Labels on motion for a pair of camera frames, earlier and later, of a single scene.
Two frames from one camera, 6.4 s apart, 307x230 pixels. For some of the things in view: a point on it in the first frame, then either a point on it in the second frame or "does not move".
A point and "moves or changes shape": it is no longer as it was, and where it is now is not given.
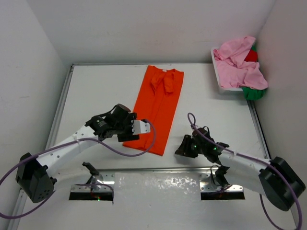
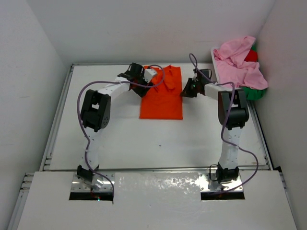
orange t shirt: (158, 101) moves or changes shape
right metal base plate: (206, 185) does not move
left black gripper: (129, 135) → (142, 91)
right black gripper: (184, 148) → (186, 91)
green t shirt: (251, 94) does not move
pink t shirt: (233, 71) does not move
